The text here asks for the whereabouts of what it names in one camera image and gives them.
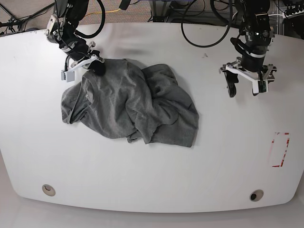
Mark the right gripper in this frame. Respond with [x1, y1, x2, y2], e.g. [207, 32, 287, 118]
[59, 39, 106, 76]

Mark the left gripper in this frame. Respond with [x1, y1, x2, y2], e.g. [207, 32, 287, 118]
[224, 46, 276, 97]

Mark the grey T-shirt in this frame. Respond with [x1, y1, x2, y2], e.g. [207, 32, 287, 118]
[61, 59, 199, 147]

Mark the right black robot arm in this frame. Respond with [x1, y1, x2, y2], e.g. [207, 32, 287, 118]
[45, 0, 106, 82]

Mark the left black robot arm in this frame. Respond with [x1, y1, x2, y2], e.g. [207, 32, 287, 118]
[220, 0, 277, 98]

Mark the red tape rectangle marking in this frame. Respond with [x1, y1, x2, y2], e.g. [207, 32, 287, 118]
[269, 132, 290, 168]

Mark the white power strip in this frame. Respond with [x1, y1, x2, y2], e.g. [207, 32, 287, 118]
[283, 7, 304, 19]

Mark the black tripod stand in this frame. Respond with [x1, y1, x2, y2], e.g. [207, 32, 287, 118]
[0, 0, 54, 35]

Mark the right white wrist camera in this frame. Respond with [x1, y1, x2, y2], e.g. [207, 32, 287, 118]
[61, 55, 99, 82]

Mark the yellow cable on floor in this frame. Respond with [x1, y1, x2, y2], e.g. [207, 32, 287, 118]
[85, 9, 121, 18]

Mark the aluminium frame stand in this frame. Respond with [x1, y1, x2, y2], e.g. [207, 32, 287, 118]
[149, 0, 285, 23]

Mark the right table cable grommet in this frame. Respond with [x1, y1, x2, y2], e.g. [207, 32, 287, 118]
[249, 190, 264, 202]

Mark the table cable grommet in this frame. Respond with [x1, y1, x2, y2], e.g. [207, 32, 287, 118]
[249, 190, 264, 202]
[42, 184, 56, 197]

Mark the left table cable grommet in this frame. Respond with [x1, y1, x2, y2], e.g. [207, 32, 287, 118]
[42, 184, 56, 197]

